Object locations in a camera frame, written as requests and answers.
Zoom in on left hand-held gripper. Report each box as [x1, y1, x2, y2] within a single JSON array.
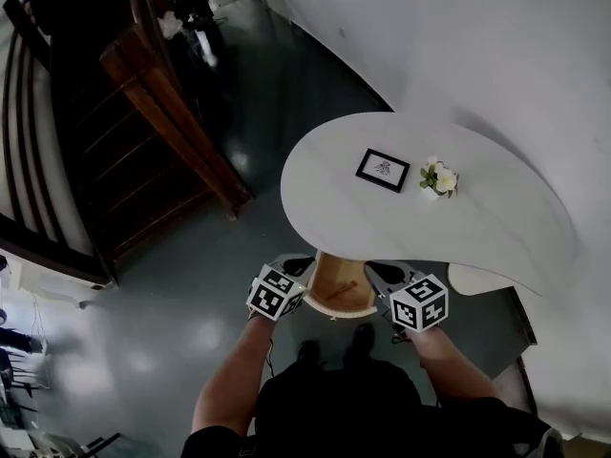
[[245, 254, 316, 323]]

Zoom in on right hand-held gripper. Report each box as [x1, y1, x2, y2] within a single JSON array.
[[365, 260, 450, 345]]

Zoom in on white drawer with wooden inside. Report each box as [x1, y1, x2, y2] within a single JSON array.
[[305, 250, 379, 323]]

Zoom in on person's left forearm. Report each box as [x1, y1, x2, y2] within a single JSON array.
[[190, 315, 277, 441]]

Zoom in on person's right forearm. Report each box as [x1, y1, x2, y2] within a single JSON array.
[[412, 325, 502, 406]]

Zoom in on white cabinet with drawer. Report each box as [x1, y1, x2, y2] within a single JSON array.
[[280, 111, 579, 300]]

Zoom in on person's right black shoe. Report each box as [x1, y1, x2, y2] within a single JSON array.
[[344, 323, 376, 358]]

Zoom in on person's black shoe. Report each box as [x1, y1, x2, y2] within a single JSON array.
[[295, 340, 323, 367], [344, 323, 376, 358]]

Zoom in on person's left black shoe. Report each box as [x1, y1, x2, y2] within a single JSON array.
[[295, 340, 323, 367]]

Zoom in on white flowers in pot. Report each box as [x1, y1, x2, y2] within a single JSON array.
[[418, 156, 460, 202]]

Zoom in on person's black clothing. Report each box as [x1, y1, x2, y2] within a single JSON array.
[[180, 358, 565, 458]]

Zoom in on dark wooden staircase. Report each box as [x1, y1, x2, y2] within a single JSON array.
[[0, 0, 254, 286]]

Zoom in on black picture frame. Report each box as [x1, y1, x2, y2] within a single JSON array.
[[354, 148, 411, 195]]

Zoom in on black chair frame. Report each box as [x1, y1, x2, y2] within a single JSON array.
[[79, 430, 123, 453]]

